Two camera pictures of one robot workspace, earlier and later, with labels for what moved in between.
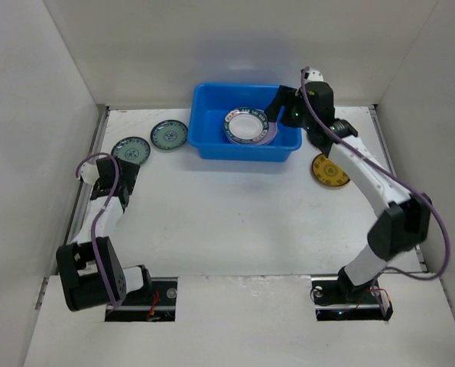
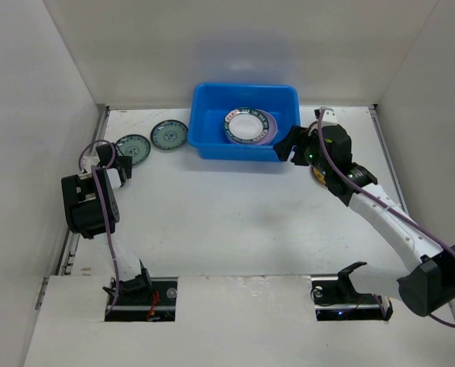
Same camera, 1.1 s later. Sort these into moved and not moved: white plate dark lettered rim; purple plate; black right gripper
Moved: black right gripper
Not moved: purple plate; white plate dark lettered rim
